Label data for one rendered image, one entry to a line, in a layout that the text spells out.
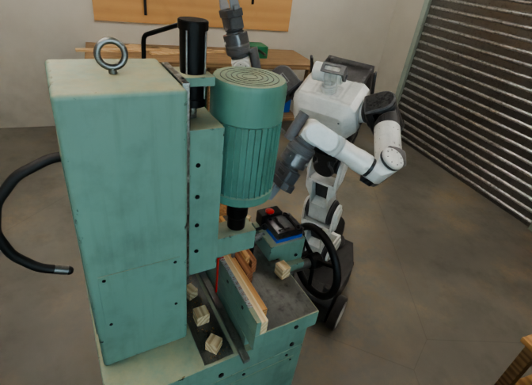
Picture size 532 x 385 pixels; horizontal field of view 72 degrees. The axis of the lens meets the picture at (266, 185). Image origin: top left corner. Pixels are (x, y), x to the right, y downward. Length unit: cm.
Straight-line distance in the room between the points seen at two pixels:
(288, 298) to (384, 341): 126
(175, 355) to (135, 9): 342
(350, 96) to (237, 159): 69
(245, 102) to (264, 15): 357
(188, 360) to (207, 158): 56
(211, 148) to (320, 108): 70
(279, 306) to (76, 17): 347
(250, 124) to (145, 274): 42
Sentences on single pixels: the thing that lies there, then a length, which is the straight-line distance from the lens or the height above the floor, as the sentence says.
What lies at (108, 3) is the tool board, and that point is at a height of 120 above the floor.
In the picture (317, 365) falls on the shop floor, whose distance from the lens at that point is 211.
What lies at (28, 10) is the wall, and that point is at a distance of 411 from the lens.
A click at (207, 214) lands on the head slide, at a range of 90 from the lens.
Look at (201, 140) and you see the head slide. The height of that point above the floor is 139.
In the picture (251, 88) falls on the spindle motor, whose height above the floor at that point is 150.
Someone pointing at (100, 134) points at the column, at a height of 145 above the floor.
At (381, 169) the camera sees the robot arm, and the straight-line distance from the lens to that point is 118.
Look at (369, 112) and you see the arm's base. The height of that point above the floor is 131.
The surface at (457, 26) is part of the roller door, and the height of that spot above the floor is 137.
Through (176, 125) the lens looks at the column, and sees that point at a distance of 71.
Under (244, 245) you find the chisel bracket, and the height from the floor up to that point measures 102.
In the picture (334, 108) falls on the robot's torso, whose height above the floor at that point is 130.
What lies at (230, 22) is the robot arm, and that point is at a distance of 135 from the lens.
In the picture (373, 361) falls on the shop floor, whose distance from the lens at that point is 222.
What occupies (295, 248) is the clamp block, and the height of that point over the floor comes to 92.
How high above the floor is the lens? 174
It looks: 32 degrees down
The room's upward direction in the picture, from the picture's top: 8 degrees clockwise
